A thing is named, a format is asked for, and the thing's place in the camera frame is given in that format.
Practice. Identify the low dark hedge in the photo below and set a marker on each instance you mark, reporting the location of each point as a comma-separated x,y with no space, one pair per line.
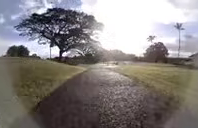
78,60

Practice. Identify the dark asphalt path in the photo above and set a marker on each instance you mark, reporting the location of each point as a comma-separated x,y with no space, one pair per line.
100,100

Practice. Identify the pole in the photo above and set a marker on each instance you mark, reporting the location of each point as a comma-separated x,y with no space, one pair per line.
50,50

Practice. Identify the large spreading tree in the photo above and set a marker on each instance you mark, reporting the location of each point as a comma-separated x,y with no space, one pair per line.
62,28

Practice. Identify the small palm tree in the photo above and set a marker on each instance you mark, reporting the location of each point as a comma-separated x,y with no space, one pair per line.
151,38

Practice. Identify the round dark tree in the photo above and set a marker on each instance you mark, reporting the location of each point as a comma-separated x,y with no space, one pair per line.
156,51

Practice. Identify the grass lawn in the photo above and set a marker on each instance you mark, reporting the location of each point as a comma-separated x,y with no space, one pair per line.
37,75
167,78

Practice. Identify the dark bushy tree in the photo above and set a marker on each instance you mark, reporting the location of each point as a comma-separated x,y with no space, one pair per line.
17,51

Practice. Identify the tall palm tree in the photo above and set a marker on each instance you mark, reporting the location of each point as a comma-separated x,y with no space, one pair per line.
179,33

